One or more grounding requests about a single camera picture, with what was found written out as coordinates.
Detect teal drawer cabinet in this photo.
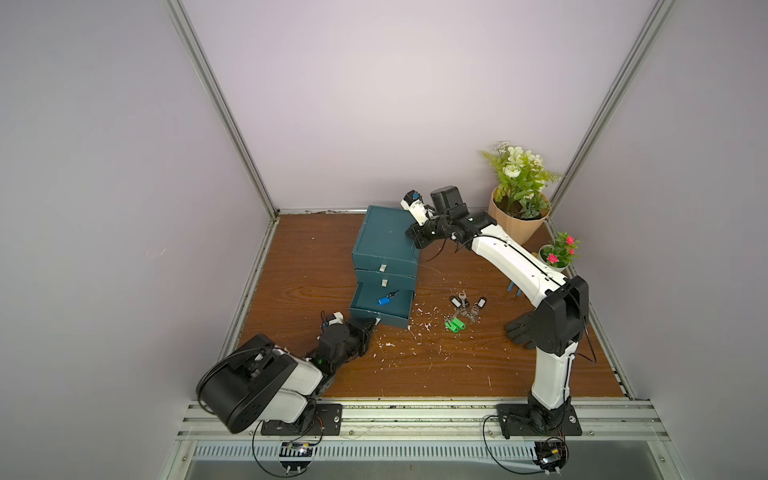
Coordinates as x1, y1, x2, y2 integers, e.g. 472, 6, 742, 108
351, 205, 422, 292

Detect keys with blue tag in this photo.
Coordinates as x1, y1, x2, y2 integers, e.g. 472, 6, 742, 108
377, 290, 398, 306

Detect teal bottom drawer tray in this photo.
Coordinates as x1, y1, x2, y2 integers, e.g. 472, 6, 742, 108
350, 283, 414, 329

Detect silver keys black tag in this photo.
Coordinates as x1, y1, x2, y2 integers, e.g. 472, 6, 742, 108
450, 291, 470, 310
468, 297, 487, 322

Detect keys with green tag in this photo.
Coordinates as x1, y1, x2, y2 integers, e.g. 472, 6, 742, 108
444, 317, 466, 333

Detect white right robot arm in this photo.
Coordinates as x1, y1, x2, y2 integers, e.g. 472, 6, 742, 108
400, 186, 589, 431

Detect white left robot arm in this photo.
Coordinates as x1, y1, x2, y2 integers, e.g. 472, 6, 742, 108
196, 316, 377, 436

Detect beige ribbed flower pot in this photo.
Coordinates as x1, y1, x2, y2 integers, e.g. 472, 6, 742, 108
488, 188, 551, 244

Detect green plant white flowers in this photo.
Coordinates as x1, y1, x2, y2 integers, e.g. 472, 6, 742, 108
481, 142, 561, 220

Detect small white pot pink flowers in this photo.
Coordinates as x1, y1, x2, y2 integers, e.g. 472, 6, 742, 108
539, 232, 581, 272

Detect left small circuit board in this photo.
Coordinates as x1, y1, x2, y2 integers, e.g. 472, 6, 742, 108
278, 441, 317, 477

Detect small circuit board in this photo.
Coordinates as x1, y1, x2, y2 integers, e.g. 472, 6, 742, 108
278, 441, 317, 477
534, 437, 570, 475

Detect black green work glove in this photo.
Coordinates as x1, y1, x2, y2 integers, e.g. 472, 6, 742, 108
505, 312, 542, 350

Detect right small circuit board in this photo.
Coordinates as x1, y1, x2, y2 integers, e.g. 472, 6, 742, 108
534, 437, 570, 475

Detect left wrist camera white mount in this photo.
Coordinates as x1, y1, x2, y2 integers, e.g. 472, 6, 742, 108
322, 311, 344, 328

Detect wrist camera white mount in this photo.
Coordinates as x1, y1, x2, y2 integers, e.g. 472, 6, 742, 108
400, 190, 434, 226
322, 311, 344, 328

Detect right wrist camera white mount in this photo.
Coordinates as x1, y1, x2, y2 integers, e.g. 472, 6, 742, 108
400, 190, 434, 226

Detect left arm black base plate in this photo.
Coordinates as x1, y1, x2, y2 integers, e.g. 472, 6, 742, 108
260, 403, 343, 437

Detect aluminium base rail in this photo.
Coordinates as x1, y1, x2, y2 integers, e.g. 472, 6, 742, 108
176, 398, 670, 445

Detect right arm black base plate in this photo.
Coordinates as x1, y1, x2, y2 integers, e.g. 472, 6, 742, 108
496, 402, 583, 439

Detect aluminium corner post left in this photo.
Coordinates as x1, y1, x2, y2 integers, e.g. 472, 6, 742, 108
165, 0, 279, 222

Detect aluminium corner post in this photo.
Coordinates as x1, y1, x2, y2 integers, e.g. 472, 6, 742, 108
165, 0, 279, 222
551, 0, 677, 214

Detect aluminium corner post right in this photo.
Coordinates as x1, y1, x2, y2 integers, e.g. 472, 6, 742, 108
551, 0, 677, 214

